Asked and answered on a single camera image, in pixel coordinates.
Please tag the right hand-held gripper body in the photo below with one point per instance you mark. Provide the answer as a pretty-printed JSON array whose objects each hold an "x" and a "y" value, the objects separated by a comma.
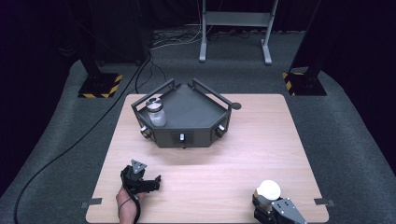
[{"x": 286, "y": 211}]

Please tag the glass jar with metal lid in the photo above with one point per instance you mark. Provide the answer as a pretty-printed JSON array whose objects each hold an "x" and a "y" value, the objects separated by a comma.
[{"x": 157, "y": 118}]

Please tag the person's left hand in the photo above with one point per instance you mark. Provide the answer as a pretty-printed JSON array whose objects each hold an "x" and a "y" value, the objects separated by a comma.
[{"x": 127, "y": 203}]

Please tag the dark grey corner rack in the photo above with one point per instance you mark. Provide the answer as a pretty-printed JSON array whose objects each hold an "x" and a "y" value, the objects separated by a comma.
[{"x": 193, "y": 112}]

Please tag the black stand with striped base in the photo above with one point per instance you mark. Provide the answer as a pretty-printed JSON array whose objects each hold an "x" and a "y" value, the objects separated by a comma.
[
  {"x": 99, "y": 85},
  {"x": 306, "y": 82}
]

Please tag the grey metal stand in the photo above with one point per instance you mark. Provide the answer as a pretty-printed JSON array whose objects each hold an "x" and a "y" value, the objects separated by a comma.
[{"x": 236, "y": 18}]

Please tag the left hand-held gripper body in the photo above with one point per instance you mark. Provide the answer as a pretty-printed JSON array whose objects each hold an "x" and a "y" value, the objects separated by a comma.
[{"x": 135, "y": 177}]

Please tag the grey tape mark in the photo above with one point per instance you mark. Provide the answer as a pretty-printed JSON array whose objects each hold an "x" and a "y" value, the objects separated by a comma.
[
  {"x": 324, "y": 202},
  {"x": 91, "y": 202}
]

